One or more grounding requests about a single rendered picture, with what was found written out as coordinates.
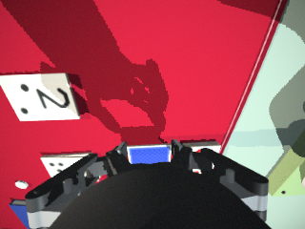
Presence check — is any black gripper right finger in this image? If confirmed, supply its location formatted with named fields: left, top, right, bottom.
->
left=165, top=139, right=269, bottom=222

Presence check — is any off-white round disc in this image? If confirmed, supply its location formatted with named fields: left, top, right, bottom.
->
left=15, top=180, right=29, bottom=189

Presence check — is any dark red cloth mat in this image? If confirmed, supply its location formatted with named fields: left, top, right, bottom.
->
left=0, top=0, right=278, bottom=229

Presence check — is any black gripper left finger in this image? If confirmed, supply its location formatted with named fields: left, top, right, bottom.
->
left=25, top=141, right=137, bottom=229

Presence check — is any dark red fabric mat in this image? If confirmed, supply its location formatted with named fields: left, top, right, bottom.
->
left=219, top=0, right=288, bottom=154

